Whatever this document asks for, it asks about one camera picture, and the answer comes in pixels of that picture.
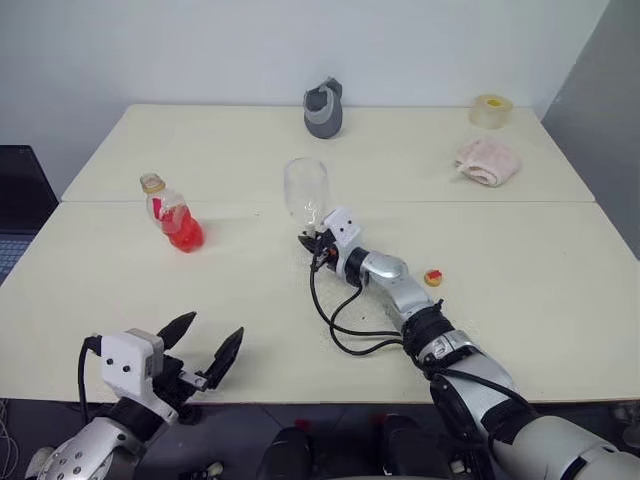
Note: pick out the grey mug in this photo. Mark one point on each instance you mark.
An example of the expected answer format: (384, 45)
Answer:
(324, 120)

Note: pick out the bottle with red liquid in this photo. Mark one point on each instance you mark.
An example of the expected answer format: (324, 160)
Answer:
(182, 232)

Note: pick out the dark rounded shape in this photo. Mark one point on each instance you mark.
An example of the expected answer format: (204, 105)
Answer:
(285, 455)
(407, 445)

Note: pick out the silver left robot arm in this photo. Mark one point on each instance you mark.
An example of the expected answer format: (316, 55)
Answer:
(85, 450)

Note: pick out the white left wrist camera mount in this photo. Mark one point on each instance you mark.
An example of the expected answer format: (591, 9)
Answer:
(125, 357)

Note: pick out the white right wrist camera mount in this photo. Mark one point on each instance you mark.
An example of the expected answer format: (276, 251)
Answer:
(342, 227)

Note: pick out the pink folded towel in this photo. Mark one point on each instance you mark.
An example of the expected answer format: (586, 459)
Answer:
(490, 162)

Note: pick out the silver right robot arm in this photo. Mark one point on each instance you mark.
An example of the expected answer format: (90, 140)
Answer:
(400, 285)

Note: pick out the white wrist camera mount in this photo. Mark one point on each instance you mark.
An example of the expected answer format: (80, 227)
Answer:
(342, 227)
(125, 357)

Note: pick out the yellow bottle cap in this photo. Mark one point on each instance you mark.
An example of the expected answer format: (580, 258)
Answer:
(433, 278)

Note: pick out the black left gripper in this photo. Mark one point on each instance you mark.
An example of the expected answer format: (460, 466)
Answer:
(170, 380)

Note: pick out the translucent tape roll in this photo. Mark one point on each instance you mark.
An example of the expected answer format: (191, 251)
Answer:
(490, 115)

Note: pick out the clear plastic cup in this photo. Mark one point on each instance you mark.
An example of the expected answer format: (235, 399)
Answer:
(306, 190)

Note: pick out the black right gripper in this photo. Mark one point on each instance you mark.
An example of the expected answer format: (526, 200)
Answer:
(324, 250)

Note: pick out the dark laptop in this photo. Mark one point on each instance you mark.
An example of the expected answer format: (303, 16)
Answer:
(20, 190)

